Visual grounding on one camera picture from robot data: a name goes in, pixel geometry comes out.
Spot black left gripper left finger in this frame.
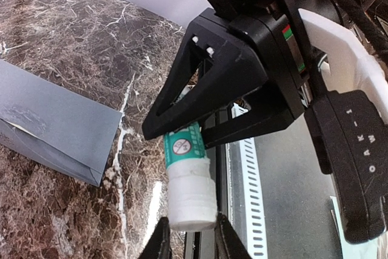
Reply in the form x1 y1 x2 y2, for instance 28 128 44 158
139 217 172 259

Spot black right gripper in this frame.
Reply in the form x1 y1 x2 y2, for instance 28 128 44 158
142 0 311 149

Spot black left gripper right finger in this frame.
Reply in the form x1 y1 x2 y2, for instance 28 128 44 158
215 213 251 259

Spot green white glue stick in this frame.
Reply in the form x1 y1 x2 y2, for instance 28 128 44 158
163 123 218 232

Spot grey-blue paper envelope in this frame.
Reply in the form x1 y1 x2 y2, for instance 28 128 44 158
1 61 121 186

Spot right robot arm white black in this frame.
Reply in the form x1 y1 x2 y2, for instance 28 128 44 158
142 0 387 148

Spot grey slotted cable duct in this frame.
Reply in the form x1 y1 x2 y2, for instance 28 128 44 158
239 138 268 258

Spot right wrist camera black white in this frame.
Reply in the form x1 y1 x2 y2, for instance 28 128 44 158
299 9 387 244

